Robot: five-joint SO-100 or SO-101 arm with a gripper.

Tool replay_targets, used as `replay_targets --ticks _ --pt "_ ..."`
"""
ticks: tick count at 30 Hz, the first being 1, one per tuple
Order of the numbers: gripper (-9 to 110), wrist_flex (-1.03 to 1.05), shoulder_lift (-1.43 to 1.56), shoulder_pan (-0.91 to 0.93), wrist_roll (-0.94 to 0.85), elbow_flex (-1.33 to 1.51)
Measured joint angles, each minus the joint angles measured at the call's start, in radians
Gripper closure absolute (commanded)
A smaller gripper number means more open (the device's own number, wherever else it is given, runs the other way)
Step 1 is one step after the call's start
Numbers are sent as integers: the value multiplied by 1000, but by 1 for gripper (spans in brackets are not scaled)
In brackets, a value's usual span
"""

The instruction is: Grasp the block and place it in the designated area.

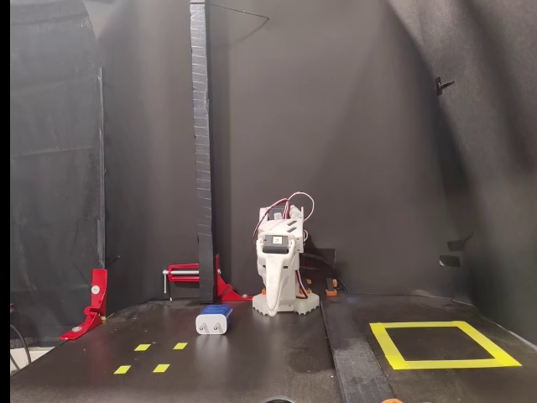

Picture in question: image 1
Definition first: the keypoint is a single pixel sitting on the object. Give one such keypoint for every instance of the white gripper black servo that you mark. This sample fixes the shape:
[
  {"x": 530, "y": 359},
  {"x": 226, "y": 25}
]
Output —
[{"x": 277, "y": 243}]

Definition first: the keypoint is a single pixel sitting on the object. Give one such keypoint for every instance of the blue white charger block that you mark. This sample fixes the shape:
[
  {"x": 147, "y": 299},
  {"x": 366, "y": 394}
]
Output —
[{"x": 212, "y": 325}]

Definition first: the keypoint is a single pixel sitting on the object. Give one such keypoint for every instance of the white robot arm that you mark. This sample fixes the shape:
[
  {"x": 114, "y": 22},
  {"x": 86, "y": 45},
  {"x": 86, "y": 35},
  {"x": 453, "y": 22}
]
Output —
[{"x": 260, "y": 303}]

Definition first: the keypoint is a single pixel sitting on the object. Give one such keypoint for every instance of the red screw clamp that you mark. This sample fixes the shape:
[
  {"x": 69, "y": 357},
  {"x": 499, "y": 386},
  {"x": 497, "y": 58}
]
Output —
[{"x": 180, "y": 267}]

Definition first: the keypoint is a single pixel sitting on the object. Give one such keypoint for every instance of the long black flat strip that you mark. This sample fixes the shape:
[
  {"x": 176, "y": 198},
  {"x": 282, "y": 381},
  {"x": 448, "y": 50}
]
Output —
[{"x": 352, "y": 357}]

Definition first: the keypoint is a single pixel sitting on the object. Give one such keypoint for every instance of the small yellow tape marker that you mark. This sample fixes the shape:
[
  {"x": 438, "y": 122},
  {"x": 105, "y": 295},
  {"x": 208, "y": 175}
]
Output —
[
  {"x": 122, "y": 369},
  {"x": 180, "y": 345},
  {"x": 142, "y": 347},
  {"x": 161, "y": 368}
]

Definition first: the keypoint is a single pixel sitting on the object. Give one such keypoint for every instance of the black backdrop cloth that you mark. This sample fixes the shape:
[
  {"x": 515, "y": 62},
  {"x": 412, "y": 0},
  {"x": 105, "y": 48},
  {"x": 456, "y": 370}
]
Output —
[{"x": 356, "y": 147}]

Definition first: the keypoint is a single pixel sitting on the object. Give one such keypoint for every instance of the black tape piece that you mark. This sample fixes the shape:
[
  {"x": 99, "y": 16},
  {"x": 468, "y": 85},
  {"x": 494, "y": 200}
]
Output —
[
  {"x": 449, "y": 261},
  {"x": 455, "y": 244}
]

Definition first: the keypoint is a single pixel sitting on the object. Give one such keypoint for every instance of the yellow tape square outline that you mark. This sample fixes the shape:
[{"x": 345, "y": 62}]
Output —
[{"x": 440, "y": 364}]

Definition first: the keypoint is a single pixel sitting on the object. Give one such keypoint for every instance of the black clip on cloth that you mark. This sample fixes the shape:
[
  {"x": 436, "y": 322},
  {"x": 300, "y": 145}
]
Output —
[{"x": 439, "y": 85}]

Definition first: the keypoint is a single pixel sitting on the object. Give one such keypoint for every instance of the red angle bracket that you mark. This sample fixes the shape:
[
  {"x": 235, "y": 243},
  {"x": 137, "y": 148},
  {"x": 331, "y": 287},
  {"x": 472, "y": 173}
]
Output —
[{"x": 222, "y": 289}]

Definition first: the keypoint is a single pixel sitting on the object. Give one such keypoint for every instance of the black foam wrapped post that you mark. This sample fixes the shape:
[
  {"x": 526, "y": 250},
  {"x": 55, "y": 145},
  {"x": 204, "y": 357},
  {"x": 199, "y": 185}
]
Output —
[{"x": 201, "y": 126}]

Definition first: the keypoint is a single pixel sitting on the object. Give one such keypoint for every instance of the red folding metal bracket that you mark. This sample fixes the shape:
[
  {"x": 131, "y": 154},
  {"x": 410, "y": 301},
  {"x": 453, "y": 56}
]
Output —
[{"x": 98, "y": 285}]

